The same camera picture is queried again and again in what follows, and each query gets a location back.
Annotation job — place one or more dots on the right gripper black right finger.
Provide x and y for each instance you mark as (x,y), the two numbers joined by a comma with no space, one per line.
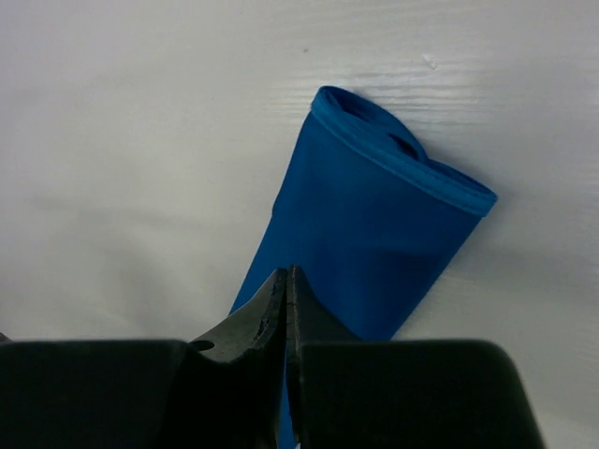
(344,392)

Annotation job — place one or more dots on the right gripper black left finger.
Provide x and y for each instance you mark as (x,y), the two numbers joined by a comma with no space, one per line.
(221,390)

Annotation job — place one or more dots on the blue cloth napkin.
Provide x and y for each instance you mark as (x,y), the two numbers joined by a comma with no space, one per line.
(371,219)

